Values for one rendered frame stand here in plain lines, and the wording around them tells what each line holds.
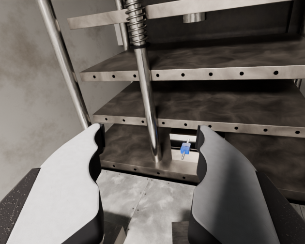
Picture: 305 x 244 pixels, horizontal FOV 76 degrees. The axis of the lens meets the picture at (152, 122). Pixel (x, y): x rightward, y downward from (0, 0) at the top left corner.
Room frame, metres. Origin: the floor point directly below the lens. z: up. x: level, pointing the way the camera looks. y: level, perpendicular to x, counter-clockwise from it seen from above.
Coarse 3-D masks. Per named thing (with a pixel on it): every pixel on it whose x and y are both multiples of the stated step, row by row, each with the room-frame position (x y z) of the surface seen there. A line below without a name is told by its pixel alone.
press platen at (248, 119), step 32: (128, 96) 1.25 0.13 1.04; (160, 96) 1.16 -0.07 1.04; (192, 96) 1.09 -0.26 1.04; (224, 96) 1.02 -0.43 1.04; (256, 96) 0.96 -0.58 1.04; (288, 96) 0.91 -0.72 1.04; (192, 128) 0.81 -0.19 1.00; (224, 128) 0.75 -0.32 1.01; (256, 128) 0.69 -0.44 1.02; (288, 128) 0.65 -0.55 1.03
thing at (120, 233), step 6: (108, 222) 0.46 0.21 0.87; (108, 228) 0.44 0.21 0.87; (114, 228) 0.43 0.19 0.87; (120, 228) 0.43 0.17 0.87; (108, 234) 0.41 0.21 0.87; (114, 234) 0.41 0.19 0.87; (120, 234) 0.41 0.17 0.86; (102, 240) 0.40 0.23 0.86; (108, 240) 0.39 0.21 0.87; (114, 240) 0.39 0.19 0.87; (120, 240) 0.41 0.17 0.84
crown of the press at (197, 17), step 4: (204, 12) 1.07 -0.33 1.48; (184, 16) 1.09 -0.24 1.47; (188, 16) 1.07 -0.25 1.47; (192, 16) 1.06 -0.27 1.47; (196, 16) 1.05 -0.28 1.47; (200, 16) 1.05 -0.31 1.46; (204, 16) 1.07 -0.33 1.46; (184, 20) 1.09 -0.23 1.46; (188, 20) 1.07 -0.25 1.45; (192, 20) 1.06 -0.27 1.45; (196, 20) 1.05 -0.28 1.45; (200, 20) 1.05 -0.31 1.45
